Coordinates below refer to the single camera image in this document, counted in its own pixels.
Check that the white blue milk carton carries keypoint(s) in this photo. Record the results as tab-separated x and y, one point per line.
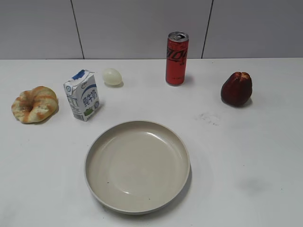
82	94

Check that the beige round plate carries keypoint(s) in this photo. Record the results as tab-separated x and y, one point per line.
137	167

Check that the white egg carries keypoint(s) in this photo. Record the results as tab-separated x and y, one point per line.
112	77

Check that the red soda can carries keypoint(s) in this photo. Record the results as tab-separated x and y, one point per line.
177	48

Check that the dark red wax apple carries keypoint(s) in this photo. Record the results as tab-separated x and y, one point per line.
237	89

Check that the glazed ring bread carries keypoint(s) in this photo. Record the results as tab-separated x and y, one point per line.
35	105

